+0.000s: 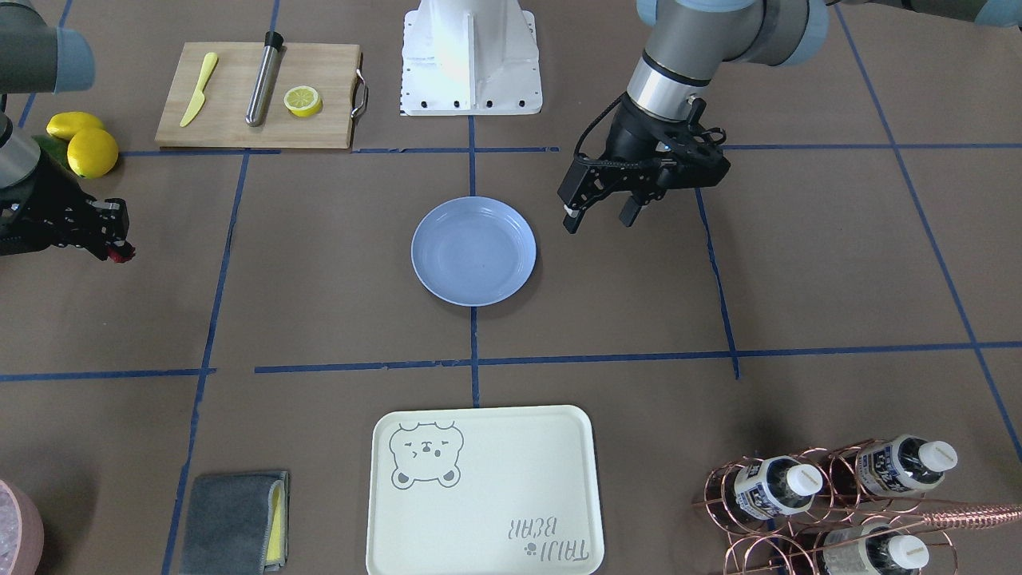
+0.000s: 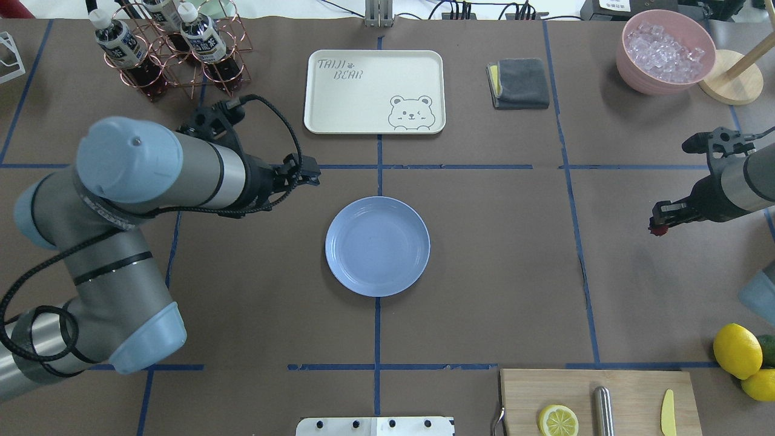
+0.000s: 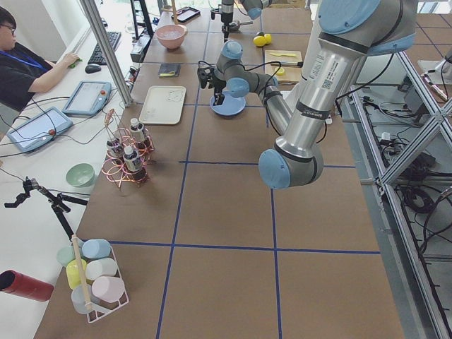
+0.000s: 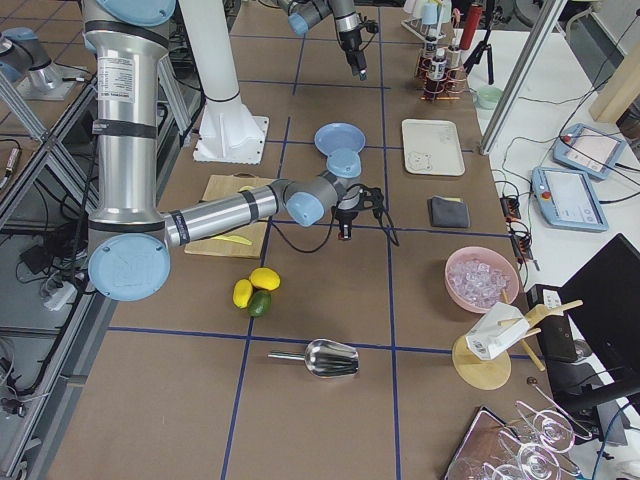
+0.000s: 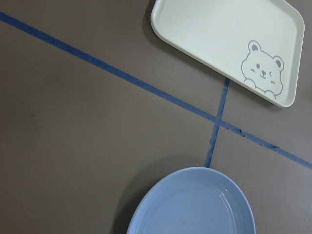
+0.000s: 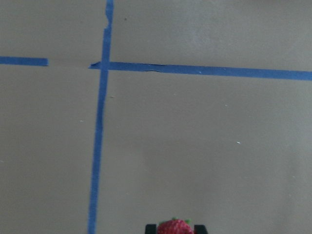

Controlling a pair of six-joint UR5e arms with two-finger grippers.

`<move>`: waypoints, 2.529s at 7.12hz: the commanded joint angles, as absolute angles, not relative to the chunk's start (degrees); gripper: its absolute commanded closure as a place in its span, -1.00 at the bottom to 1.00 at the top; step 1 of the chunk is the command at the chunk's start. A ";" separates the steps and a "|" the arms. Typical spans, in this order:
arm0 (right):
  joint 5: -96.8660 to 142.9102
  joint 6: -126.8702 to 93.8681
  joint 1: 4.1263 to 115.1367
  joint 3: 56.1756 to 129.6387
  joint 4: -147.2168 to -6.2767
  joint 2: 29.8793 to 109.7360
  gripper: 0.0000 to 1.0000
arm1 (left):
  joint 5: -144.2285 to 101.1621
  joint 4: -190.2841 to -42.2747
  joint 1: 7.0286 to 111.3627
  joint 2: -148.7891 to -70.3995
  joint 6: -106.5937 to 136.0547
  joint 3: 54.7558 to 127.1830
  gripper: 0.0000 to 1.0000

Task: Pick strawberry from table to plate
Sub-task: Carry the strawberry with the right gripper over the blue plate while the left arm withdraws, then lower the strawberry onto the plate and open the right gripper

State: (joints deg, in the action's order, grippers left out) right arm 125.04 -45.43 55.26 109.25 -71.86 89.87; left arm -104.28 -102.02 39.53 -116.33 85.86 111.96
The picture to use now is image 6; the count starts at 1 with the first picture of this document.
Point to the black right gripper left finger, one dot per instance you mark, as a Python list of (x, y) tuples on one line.
[(151, 229)]

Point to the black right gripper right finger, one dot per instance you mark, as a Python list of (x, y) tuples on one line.
[(200, 229)]

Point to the red strawberry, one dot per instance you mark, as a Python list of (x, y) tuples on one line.
[(175, 226)]

